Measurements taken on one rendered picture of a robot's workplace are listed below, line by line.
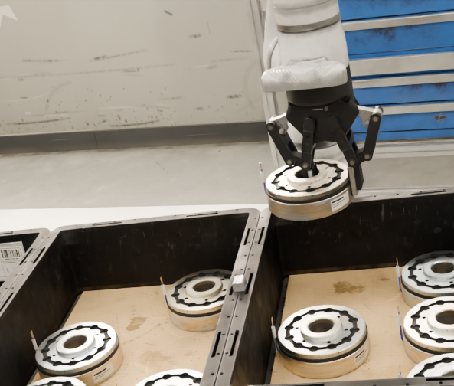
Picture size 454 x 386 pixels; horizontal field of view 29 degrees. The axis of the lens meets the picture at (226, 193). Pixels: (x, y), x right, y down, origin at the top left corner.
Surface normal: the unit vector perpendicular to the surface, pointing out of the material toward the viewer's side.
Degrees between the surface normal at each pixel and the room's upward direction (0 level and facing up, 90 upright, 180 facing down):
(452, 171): 0
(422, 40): 90
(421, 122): 90
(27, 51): 90
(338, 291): 0
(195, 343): 0
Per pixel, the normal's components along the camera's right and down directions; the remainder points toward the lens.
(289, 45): -0.66, 0.29
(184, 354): -0.18, -0.90
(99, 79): -0.32, 0.44
